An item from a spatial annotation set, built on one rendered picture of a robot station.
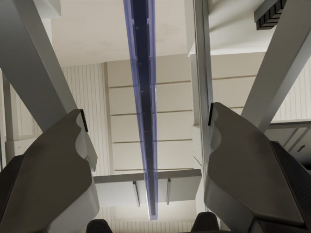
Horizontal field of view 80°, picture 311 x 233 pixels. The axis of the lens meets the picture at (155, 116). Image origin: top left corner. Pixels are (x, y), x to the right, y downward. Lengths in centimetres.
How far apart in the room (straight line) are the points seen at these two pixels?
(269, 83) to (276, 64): 3
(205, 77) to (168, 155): 247
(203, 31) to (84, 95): 293
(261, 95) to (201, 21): 39
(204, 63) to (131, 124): 252
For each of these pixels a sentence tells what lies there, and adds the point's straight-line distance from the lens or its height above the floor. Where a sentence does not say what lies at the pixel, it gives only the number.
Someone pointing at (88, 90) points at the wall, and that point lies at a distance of 341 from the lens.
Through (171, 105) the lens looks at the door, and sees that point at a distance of 296.
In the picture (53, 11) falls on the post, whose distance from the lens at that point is 22.
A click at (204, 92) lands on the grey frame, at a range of 61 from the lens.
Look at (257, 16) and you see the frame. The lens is 73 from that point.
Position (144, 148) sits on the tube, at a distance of 16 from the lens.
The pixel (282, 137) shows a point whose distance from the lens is 46.
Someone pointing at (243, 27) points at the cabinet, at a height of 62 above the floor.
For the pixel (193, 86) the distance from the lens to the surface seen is 103.
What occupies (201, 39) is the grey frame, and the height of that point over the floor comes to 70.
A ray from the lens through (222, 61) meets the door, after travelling 311.
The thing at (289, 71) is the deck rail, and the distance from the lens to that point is 31.
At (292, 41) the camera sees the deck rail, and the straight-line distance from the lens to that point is 30.
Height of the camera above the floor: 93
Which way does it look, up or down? level
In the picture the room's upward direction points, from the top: 177 degrees clockwise
